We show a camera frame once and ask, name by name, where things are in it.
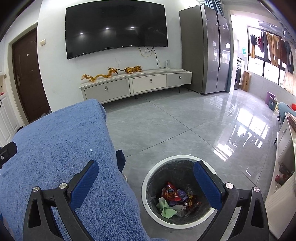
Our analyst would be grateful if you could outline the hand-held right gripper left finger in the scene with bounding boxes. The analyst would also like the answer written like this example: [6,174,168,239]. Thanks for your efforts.
[23,160,100,241]

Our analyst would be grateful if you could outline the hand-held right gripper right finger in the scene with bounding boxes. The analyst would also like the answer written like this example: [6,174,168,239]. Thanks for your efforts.
[193,160,270,241]

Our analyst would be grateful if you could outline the red snack packet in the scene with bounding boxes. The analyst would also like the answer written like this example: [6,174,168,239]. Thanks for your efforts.
[161,181,182,202]

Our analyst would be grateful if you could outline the green paper scrap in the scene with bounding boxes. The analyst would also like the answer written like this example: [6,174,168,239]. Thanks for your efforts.
[156,198,183,218]

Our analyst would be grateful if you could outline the white round trash bin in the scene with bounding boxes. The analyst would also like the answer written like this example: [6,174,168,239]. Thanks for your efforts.
[141,155,218,229]

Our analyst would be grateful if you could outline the white base cupboards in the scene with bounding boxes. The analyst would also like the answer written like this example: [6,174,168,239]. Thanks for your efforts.
[0,93,20,147]

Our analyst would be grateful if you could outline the dark blue cloth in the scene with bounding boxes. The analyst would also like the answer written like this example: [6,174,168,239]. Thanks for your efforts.
[116,149,126,173]

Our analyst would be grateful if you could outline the blue fluffy blanket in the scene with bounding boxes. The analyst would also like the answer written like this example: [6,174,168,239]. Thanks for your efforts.
[0,98,167,241]

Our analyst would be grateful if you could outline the dark brown door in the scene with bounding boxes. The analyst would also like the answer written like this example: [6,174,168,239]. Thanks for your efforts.
[11,28,51,124]

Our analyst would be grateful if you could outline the white side cabinet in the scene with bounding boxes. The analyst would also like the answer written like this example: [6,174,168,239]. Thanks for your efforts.
[265,112,296,239]

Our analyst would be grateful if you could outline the white television cabinet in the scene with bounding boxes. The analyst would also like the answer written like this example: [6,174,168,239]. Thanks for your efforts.
[79,68,193,104]

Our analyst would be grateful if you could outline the teal cushion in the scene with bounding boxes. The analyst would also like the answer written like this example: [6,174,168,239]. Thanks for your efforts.
[277,102,292,126]

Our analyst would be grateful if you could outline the purple bucket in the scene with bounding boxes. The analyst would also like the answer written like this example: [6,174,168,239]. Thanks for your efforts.
[266,91,278,111]

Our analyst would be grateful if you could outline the golden dragon figurine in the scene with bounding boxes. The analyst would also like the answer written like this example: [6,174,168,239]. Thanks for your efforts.
[81,67,119,82]

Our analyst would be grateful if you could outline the cardboard box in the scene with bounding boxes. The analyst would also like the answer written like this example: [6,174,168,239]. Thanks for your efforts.
[240,71,252,92]

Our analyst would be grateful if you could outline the washing machine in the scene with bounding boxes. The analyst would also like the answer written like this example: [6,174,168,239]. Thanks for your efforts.
[233,58,245,90]

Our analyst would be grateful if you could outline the golden tiger figurine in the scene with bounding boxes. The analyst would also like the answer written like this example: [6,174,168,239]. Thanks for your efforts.
[125,65,143,74]

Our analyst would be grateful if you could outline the large window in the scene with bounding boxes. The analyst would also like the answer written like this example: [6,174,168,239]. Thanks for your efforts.
[247,25,296,87]

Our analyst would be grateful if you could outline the grey refrigerator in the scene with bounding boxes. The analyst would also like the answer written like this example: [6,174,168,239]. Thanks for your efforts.
[179,4,232,95]

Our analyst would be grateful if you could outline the row of hanging clothes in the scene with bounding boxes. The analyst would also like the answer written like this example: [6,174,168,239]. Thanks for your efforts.
[249,30,296,75]

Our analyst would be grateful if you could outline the television cable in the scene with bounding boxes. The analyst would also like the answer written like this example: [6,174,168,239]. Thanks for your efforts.
[138,46,167,69]

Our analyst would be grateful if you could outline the black wall television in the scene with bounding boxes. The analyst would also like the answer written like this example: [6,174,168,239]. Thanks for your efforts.
[65,3,169,60]

